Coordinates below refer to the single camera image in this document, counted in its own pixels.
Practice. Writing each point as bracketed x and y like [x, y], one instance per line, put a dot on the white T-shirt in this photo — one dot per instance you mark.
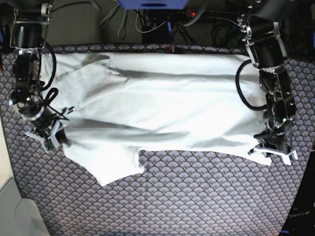
[128, 102]

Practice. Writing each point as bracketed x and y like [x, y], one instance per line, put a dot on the white plastic bin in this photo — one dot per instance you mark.
[19, 216]

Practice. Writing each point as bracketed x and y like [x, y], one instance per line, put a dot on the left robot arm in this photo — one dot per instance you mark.
[269, 30]

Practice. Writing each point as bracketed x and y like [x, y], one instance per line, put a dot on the patterned fan-print tablecloth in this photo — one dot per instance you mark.
[180, 193]

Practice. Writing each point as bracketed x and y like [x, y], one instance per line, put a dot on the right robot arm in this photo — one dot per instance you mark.
[31, 97]

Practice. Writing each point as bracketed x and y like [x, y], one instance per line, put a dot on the black power strip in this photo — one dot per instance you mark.
[213, 15]

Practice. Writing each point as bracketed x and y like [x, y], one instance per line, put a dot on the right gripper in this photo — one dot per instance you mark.
[48, 128]

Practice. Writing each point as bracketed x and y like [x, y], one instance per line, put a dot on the black box under table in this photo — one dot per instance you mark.
[158, 36]

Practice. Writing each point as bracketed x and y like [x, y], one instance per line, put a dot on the red black table clamp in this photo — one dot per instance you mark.
[172, 49]

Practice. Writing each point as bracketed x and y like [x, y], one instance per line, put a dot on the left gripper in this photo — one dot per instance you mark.
[272, 141]

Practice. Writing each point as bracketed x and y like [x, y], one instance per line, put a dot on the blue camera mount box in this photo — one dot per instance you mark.
[154, 4]

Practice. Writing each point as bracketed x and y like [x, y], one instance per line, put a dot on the black computer case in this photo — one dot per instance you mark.
[301, 218]

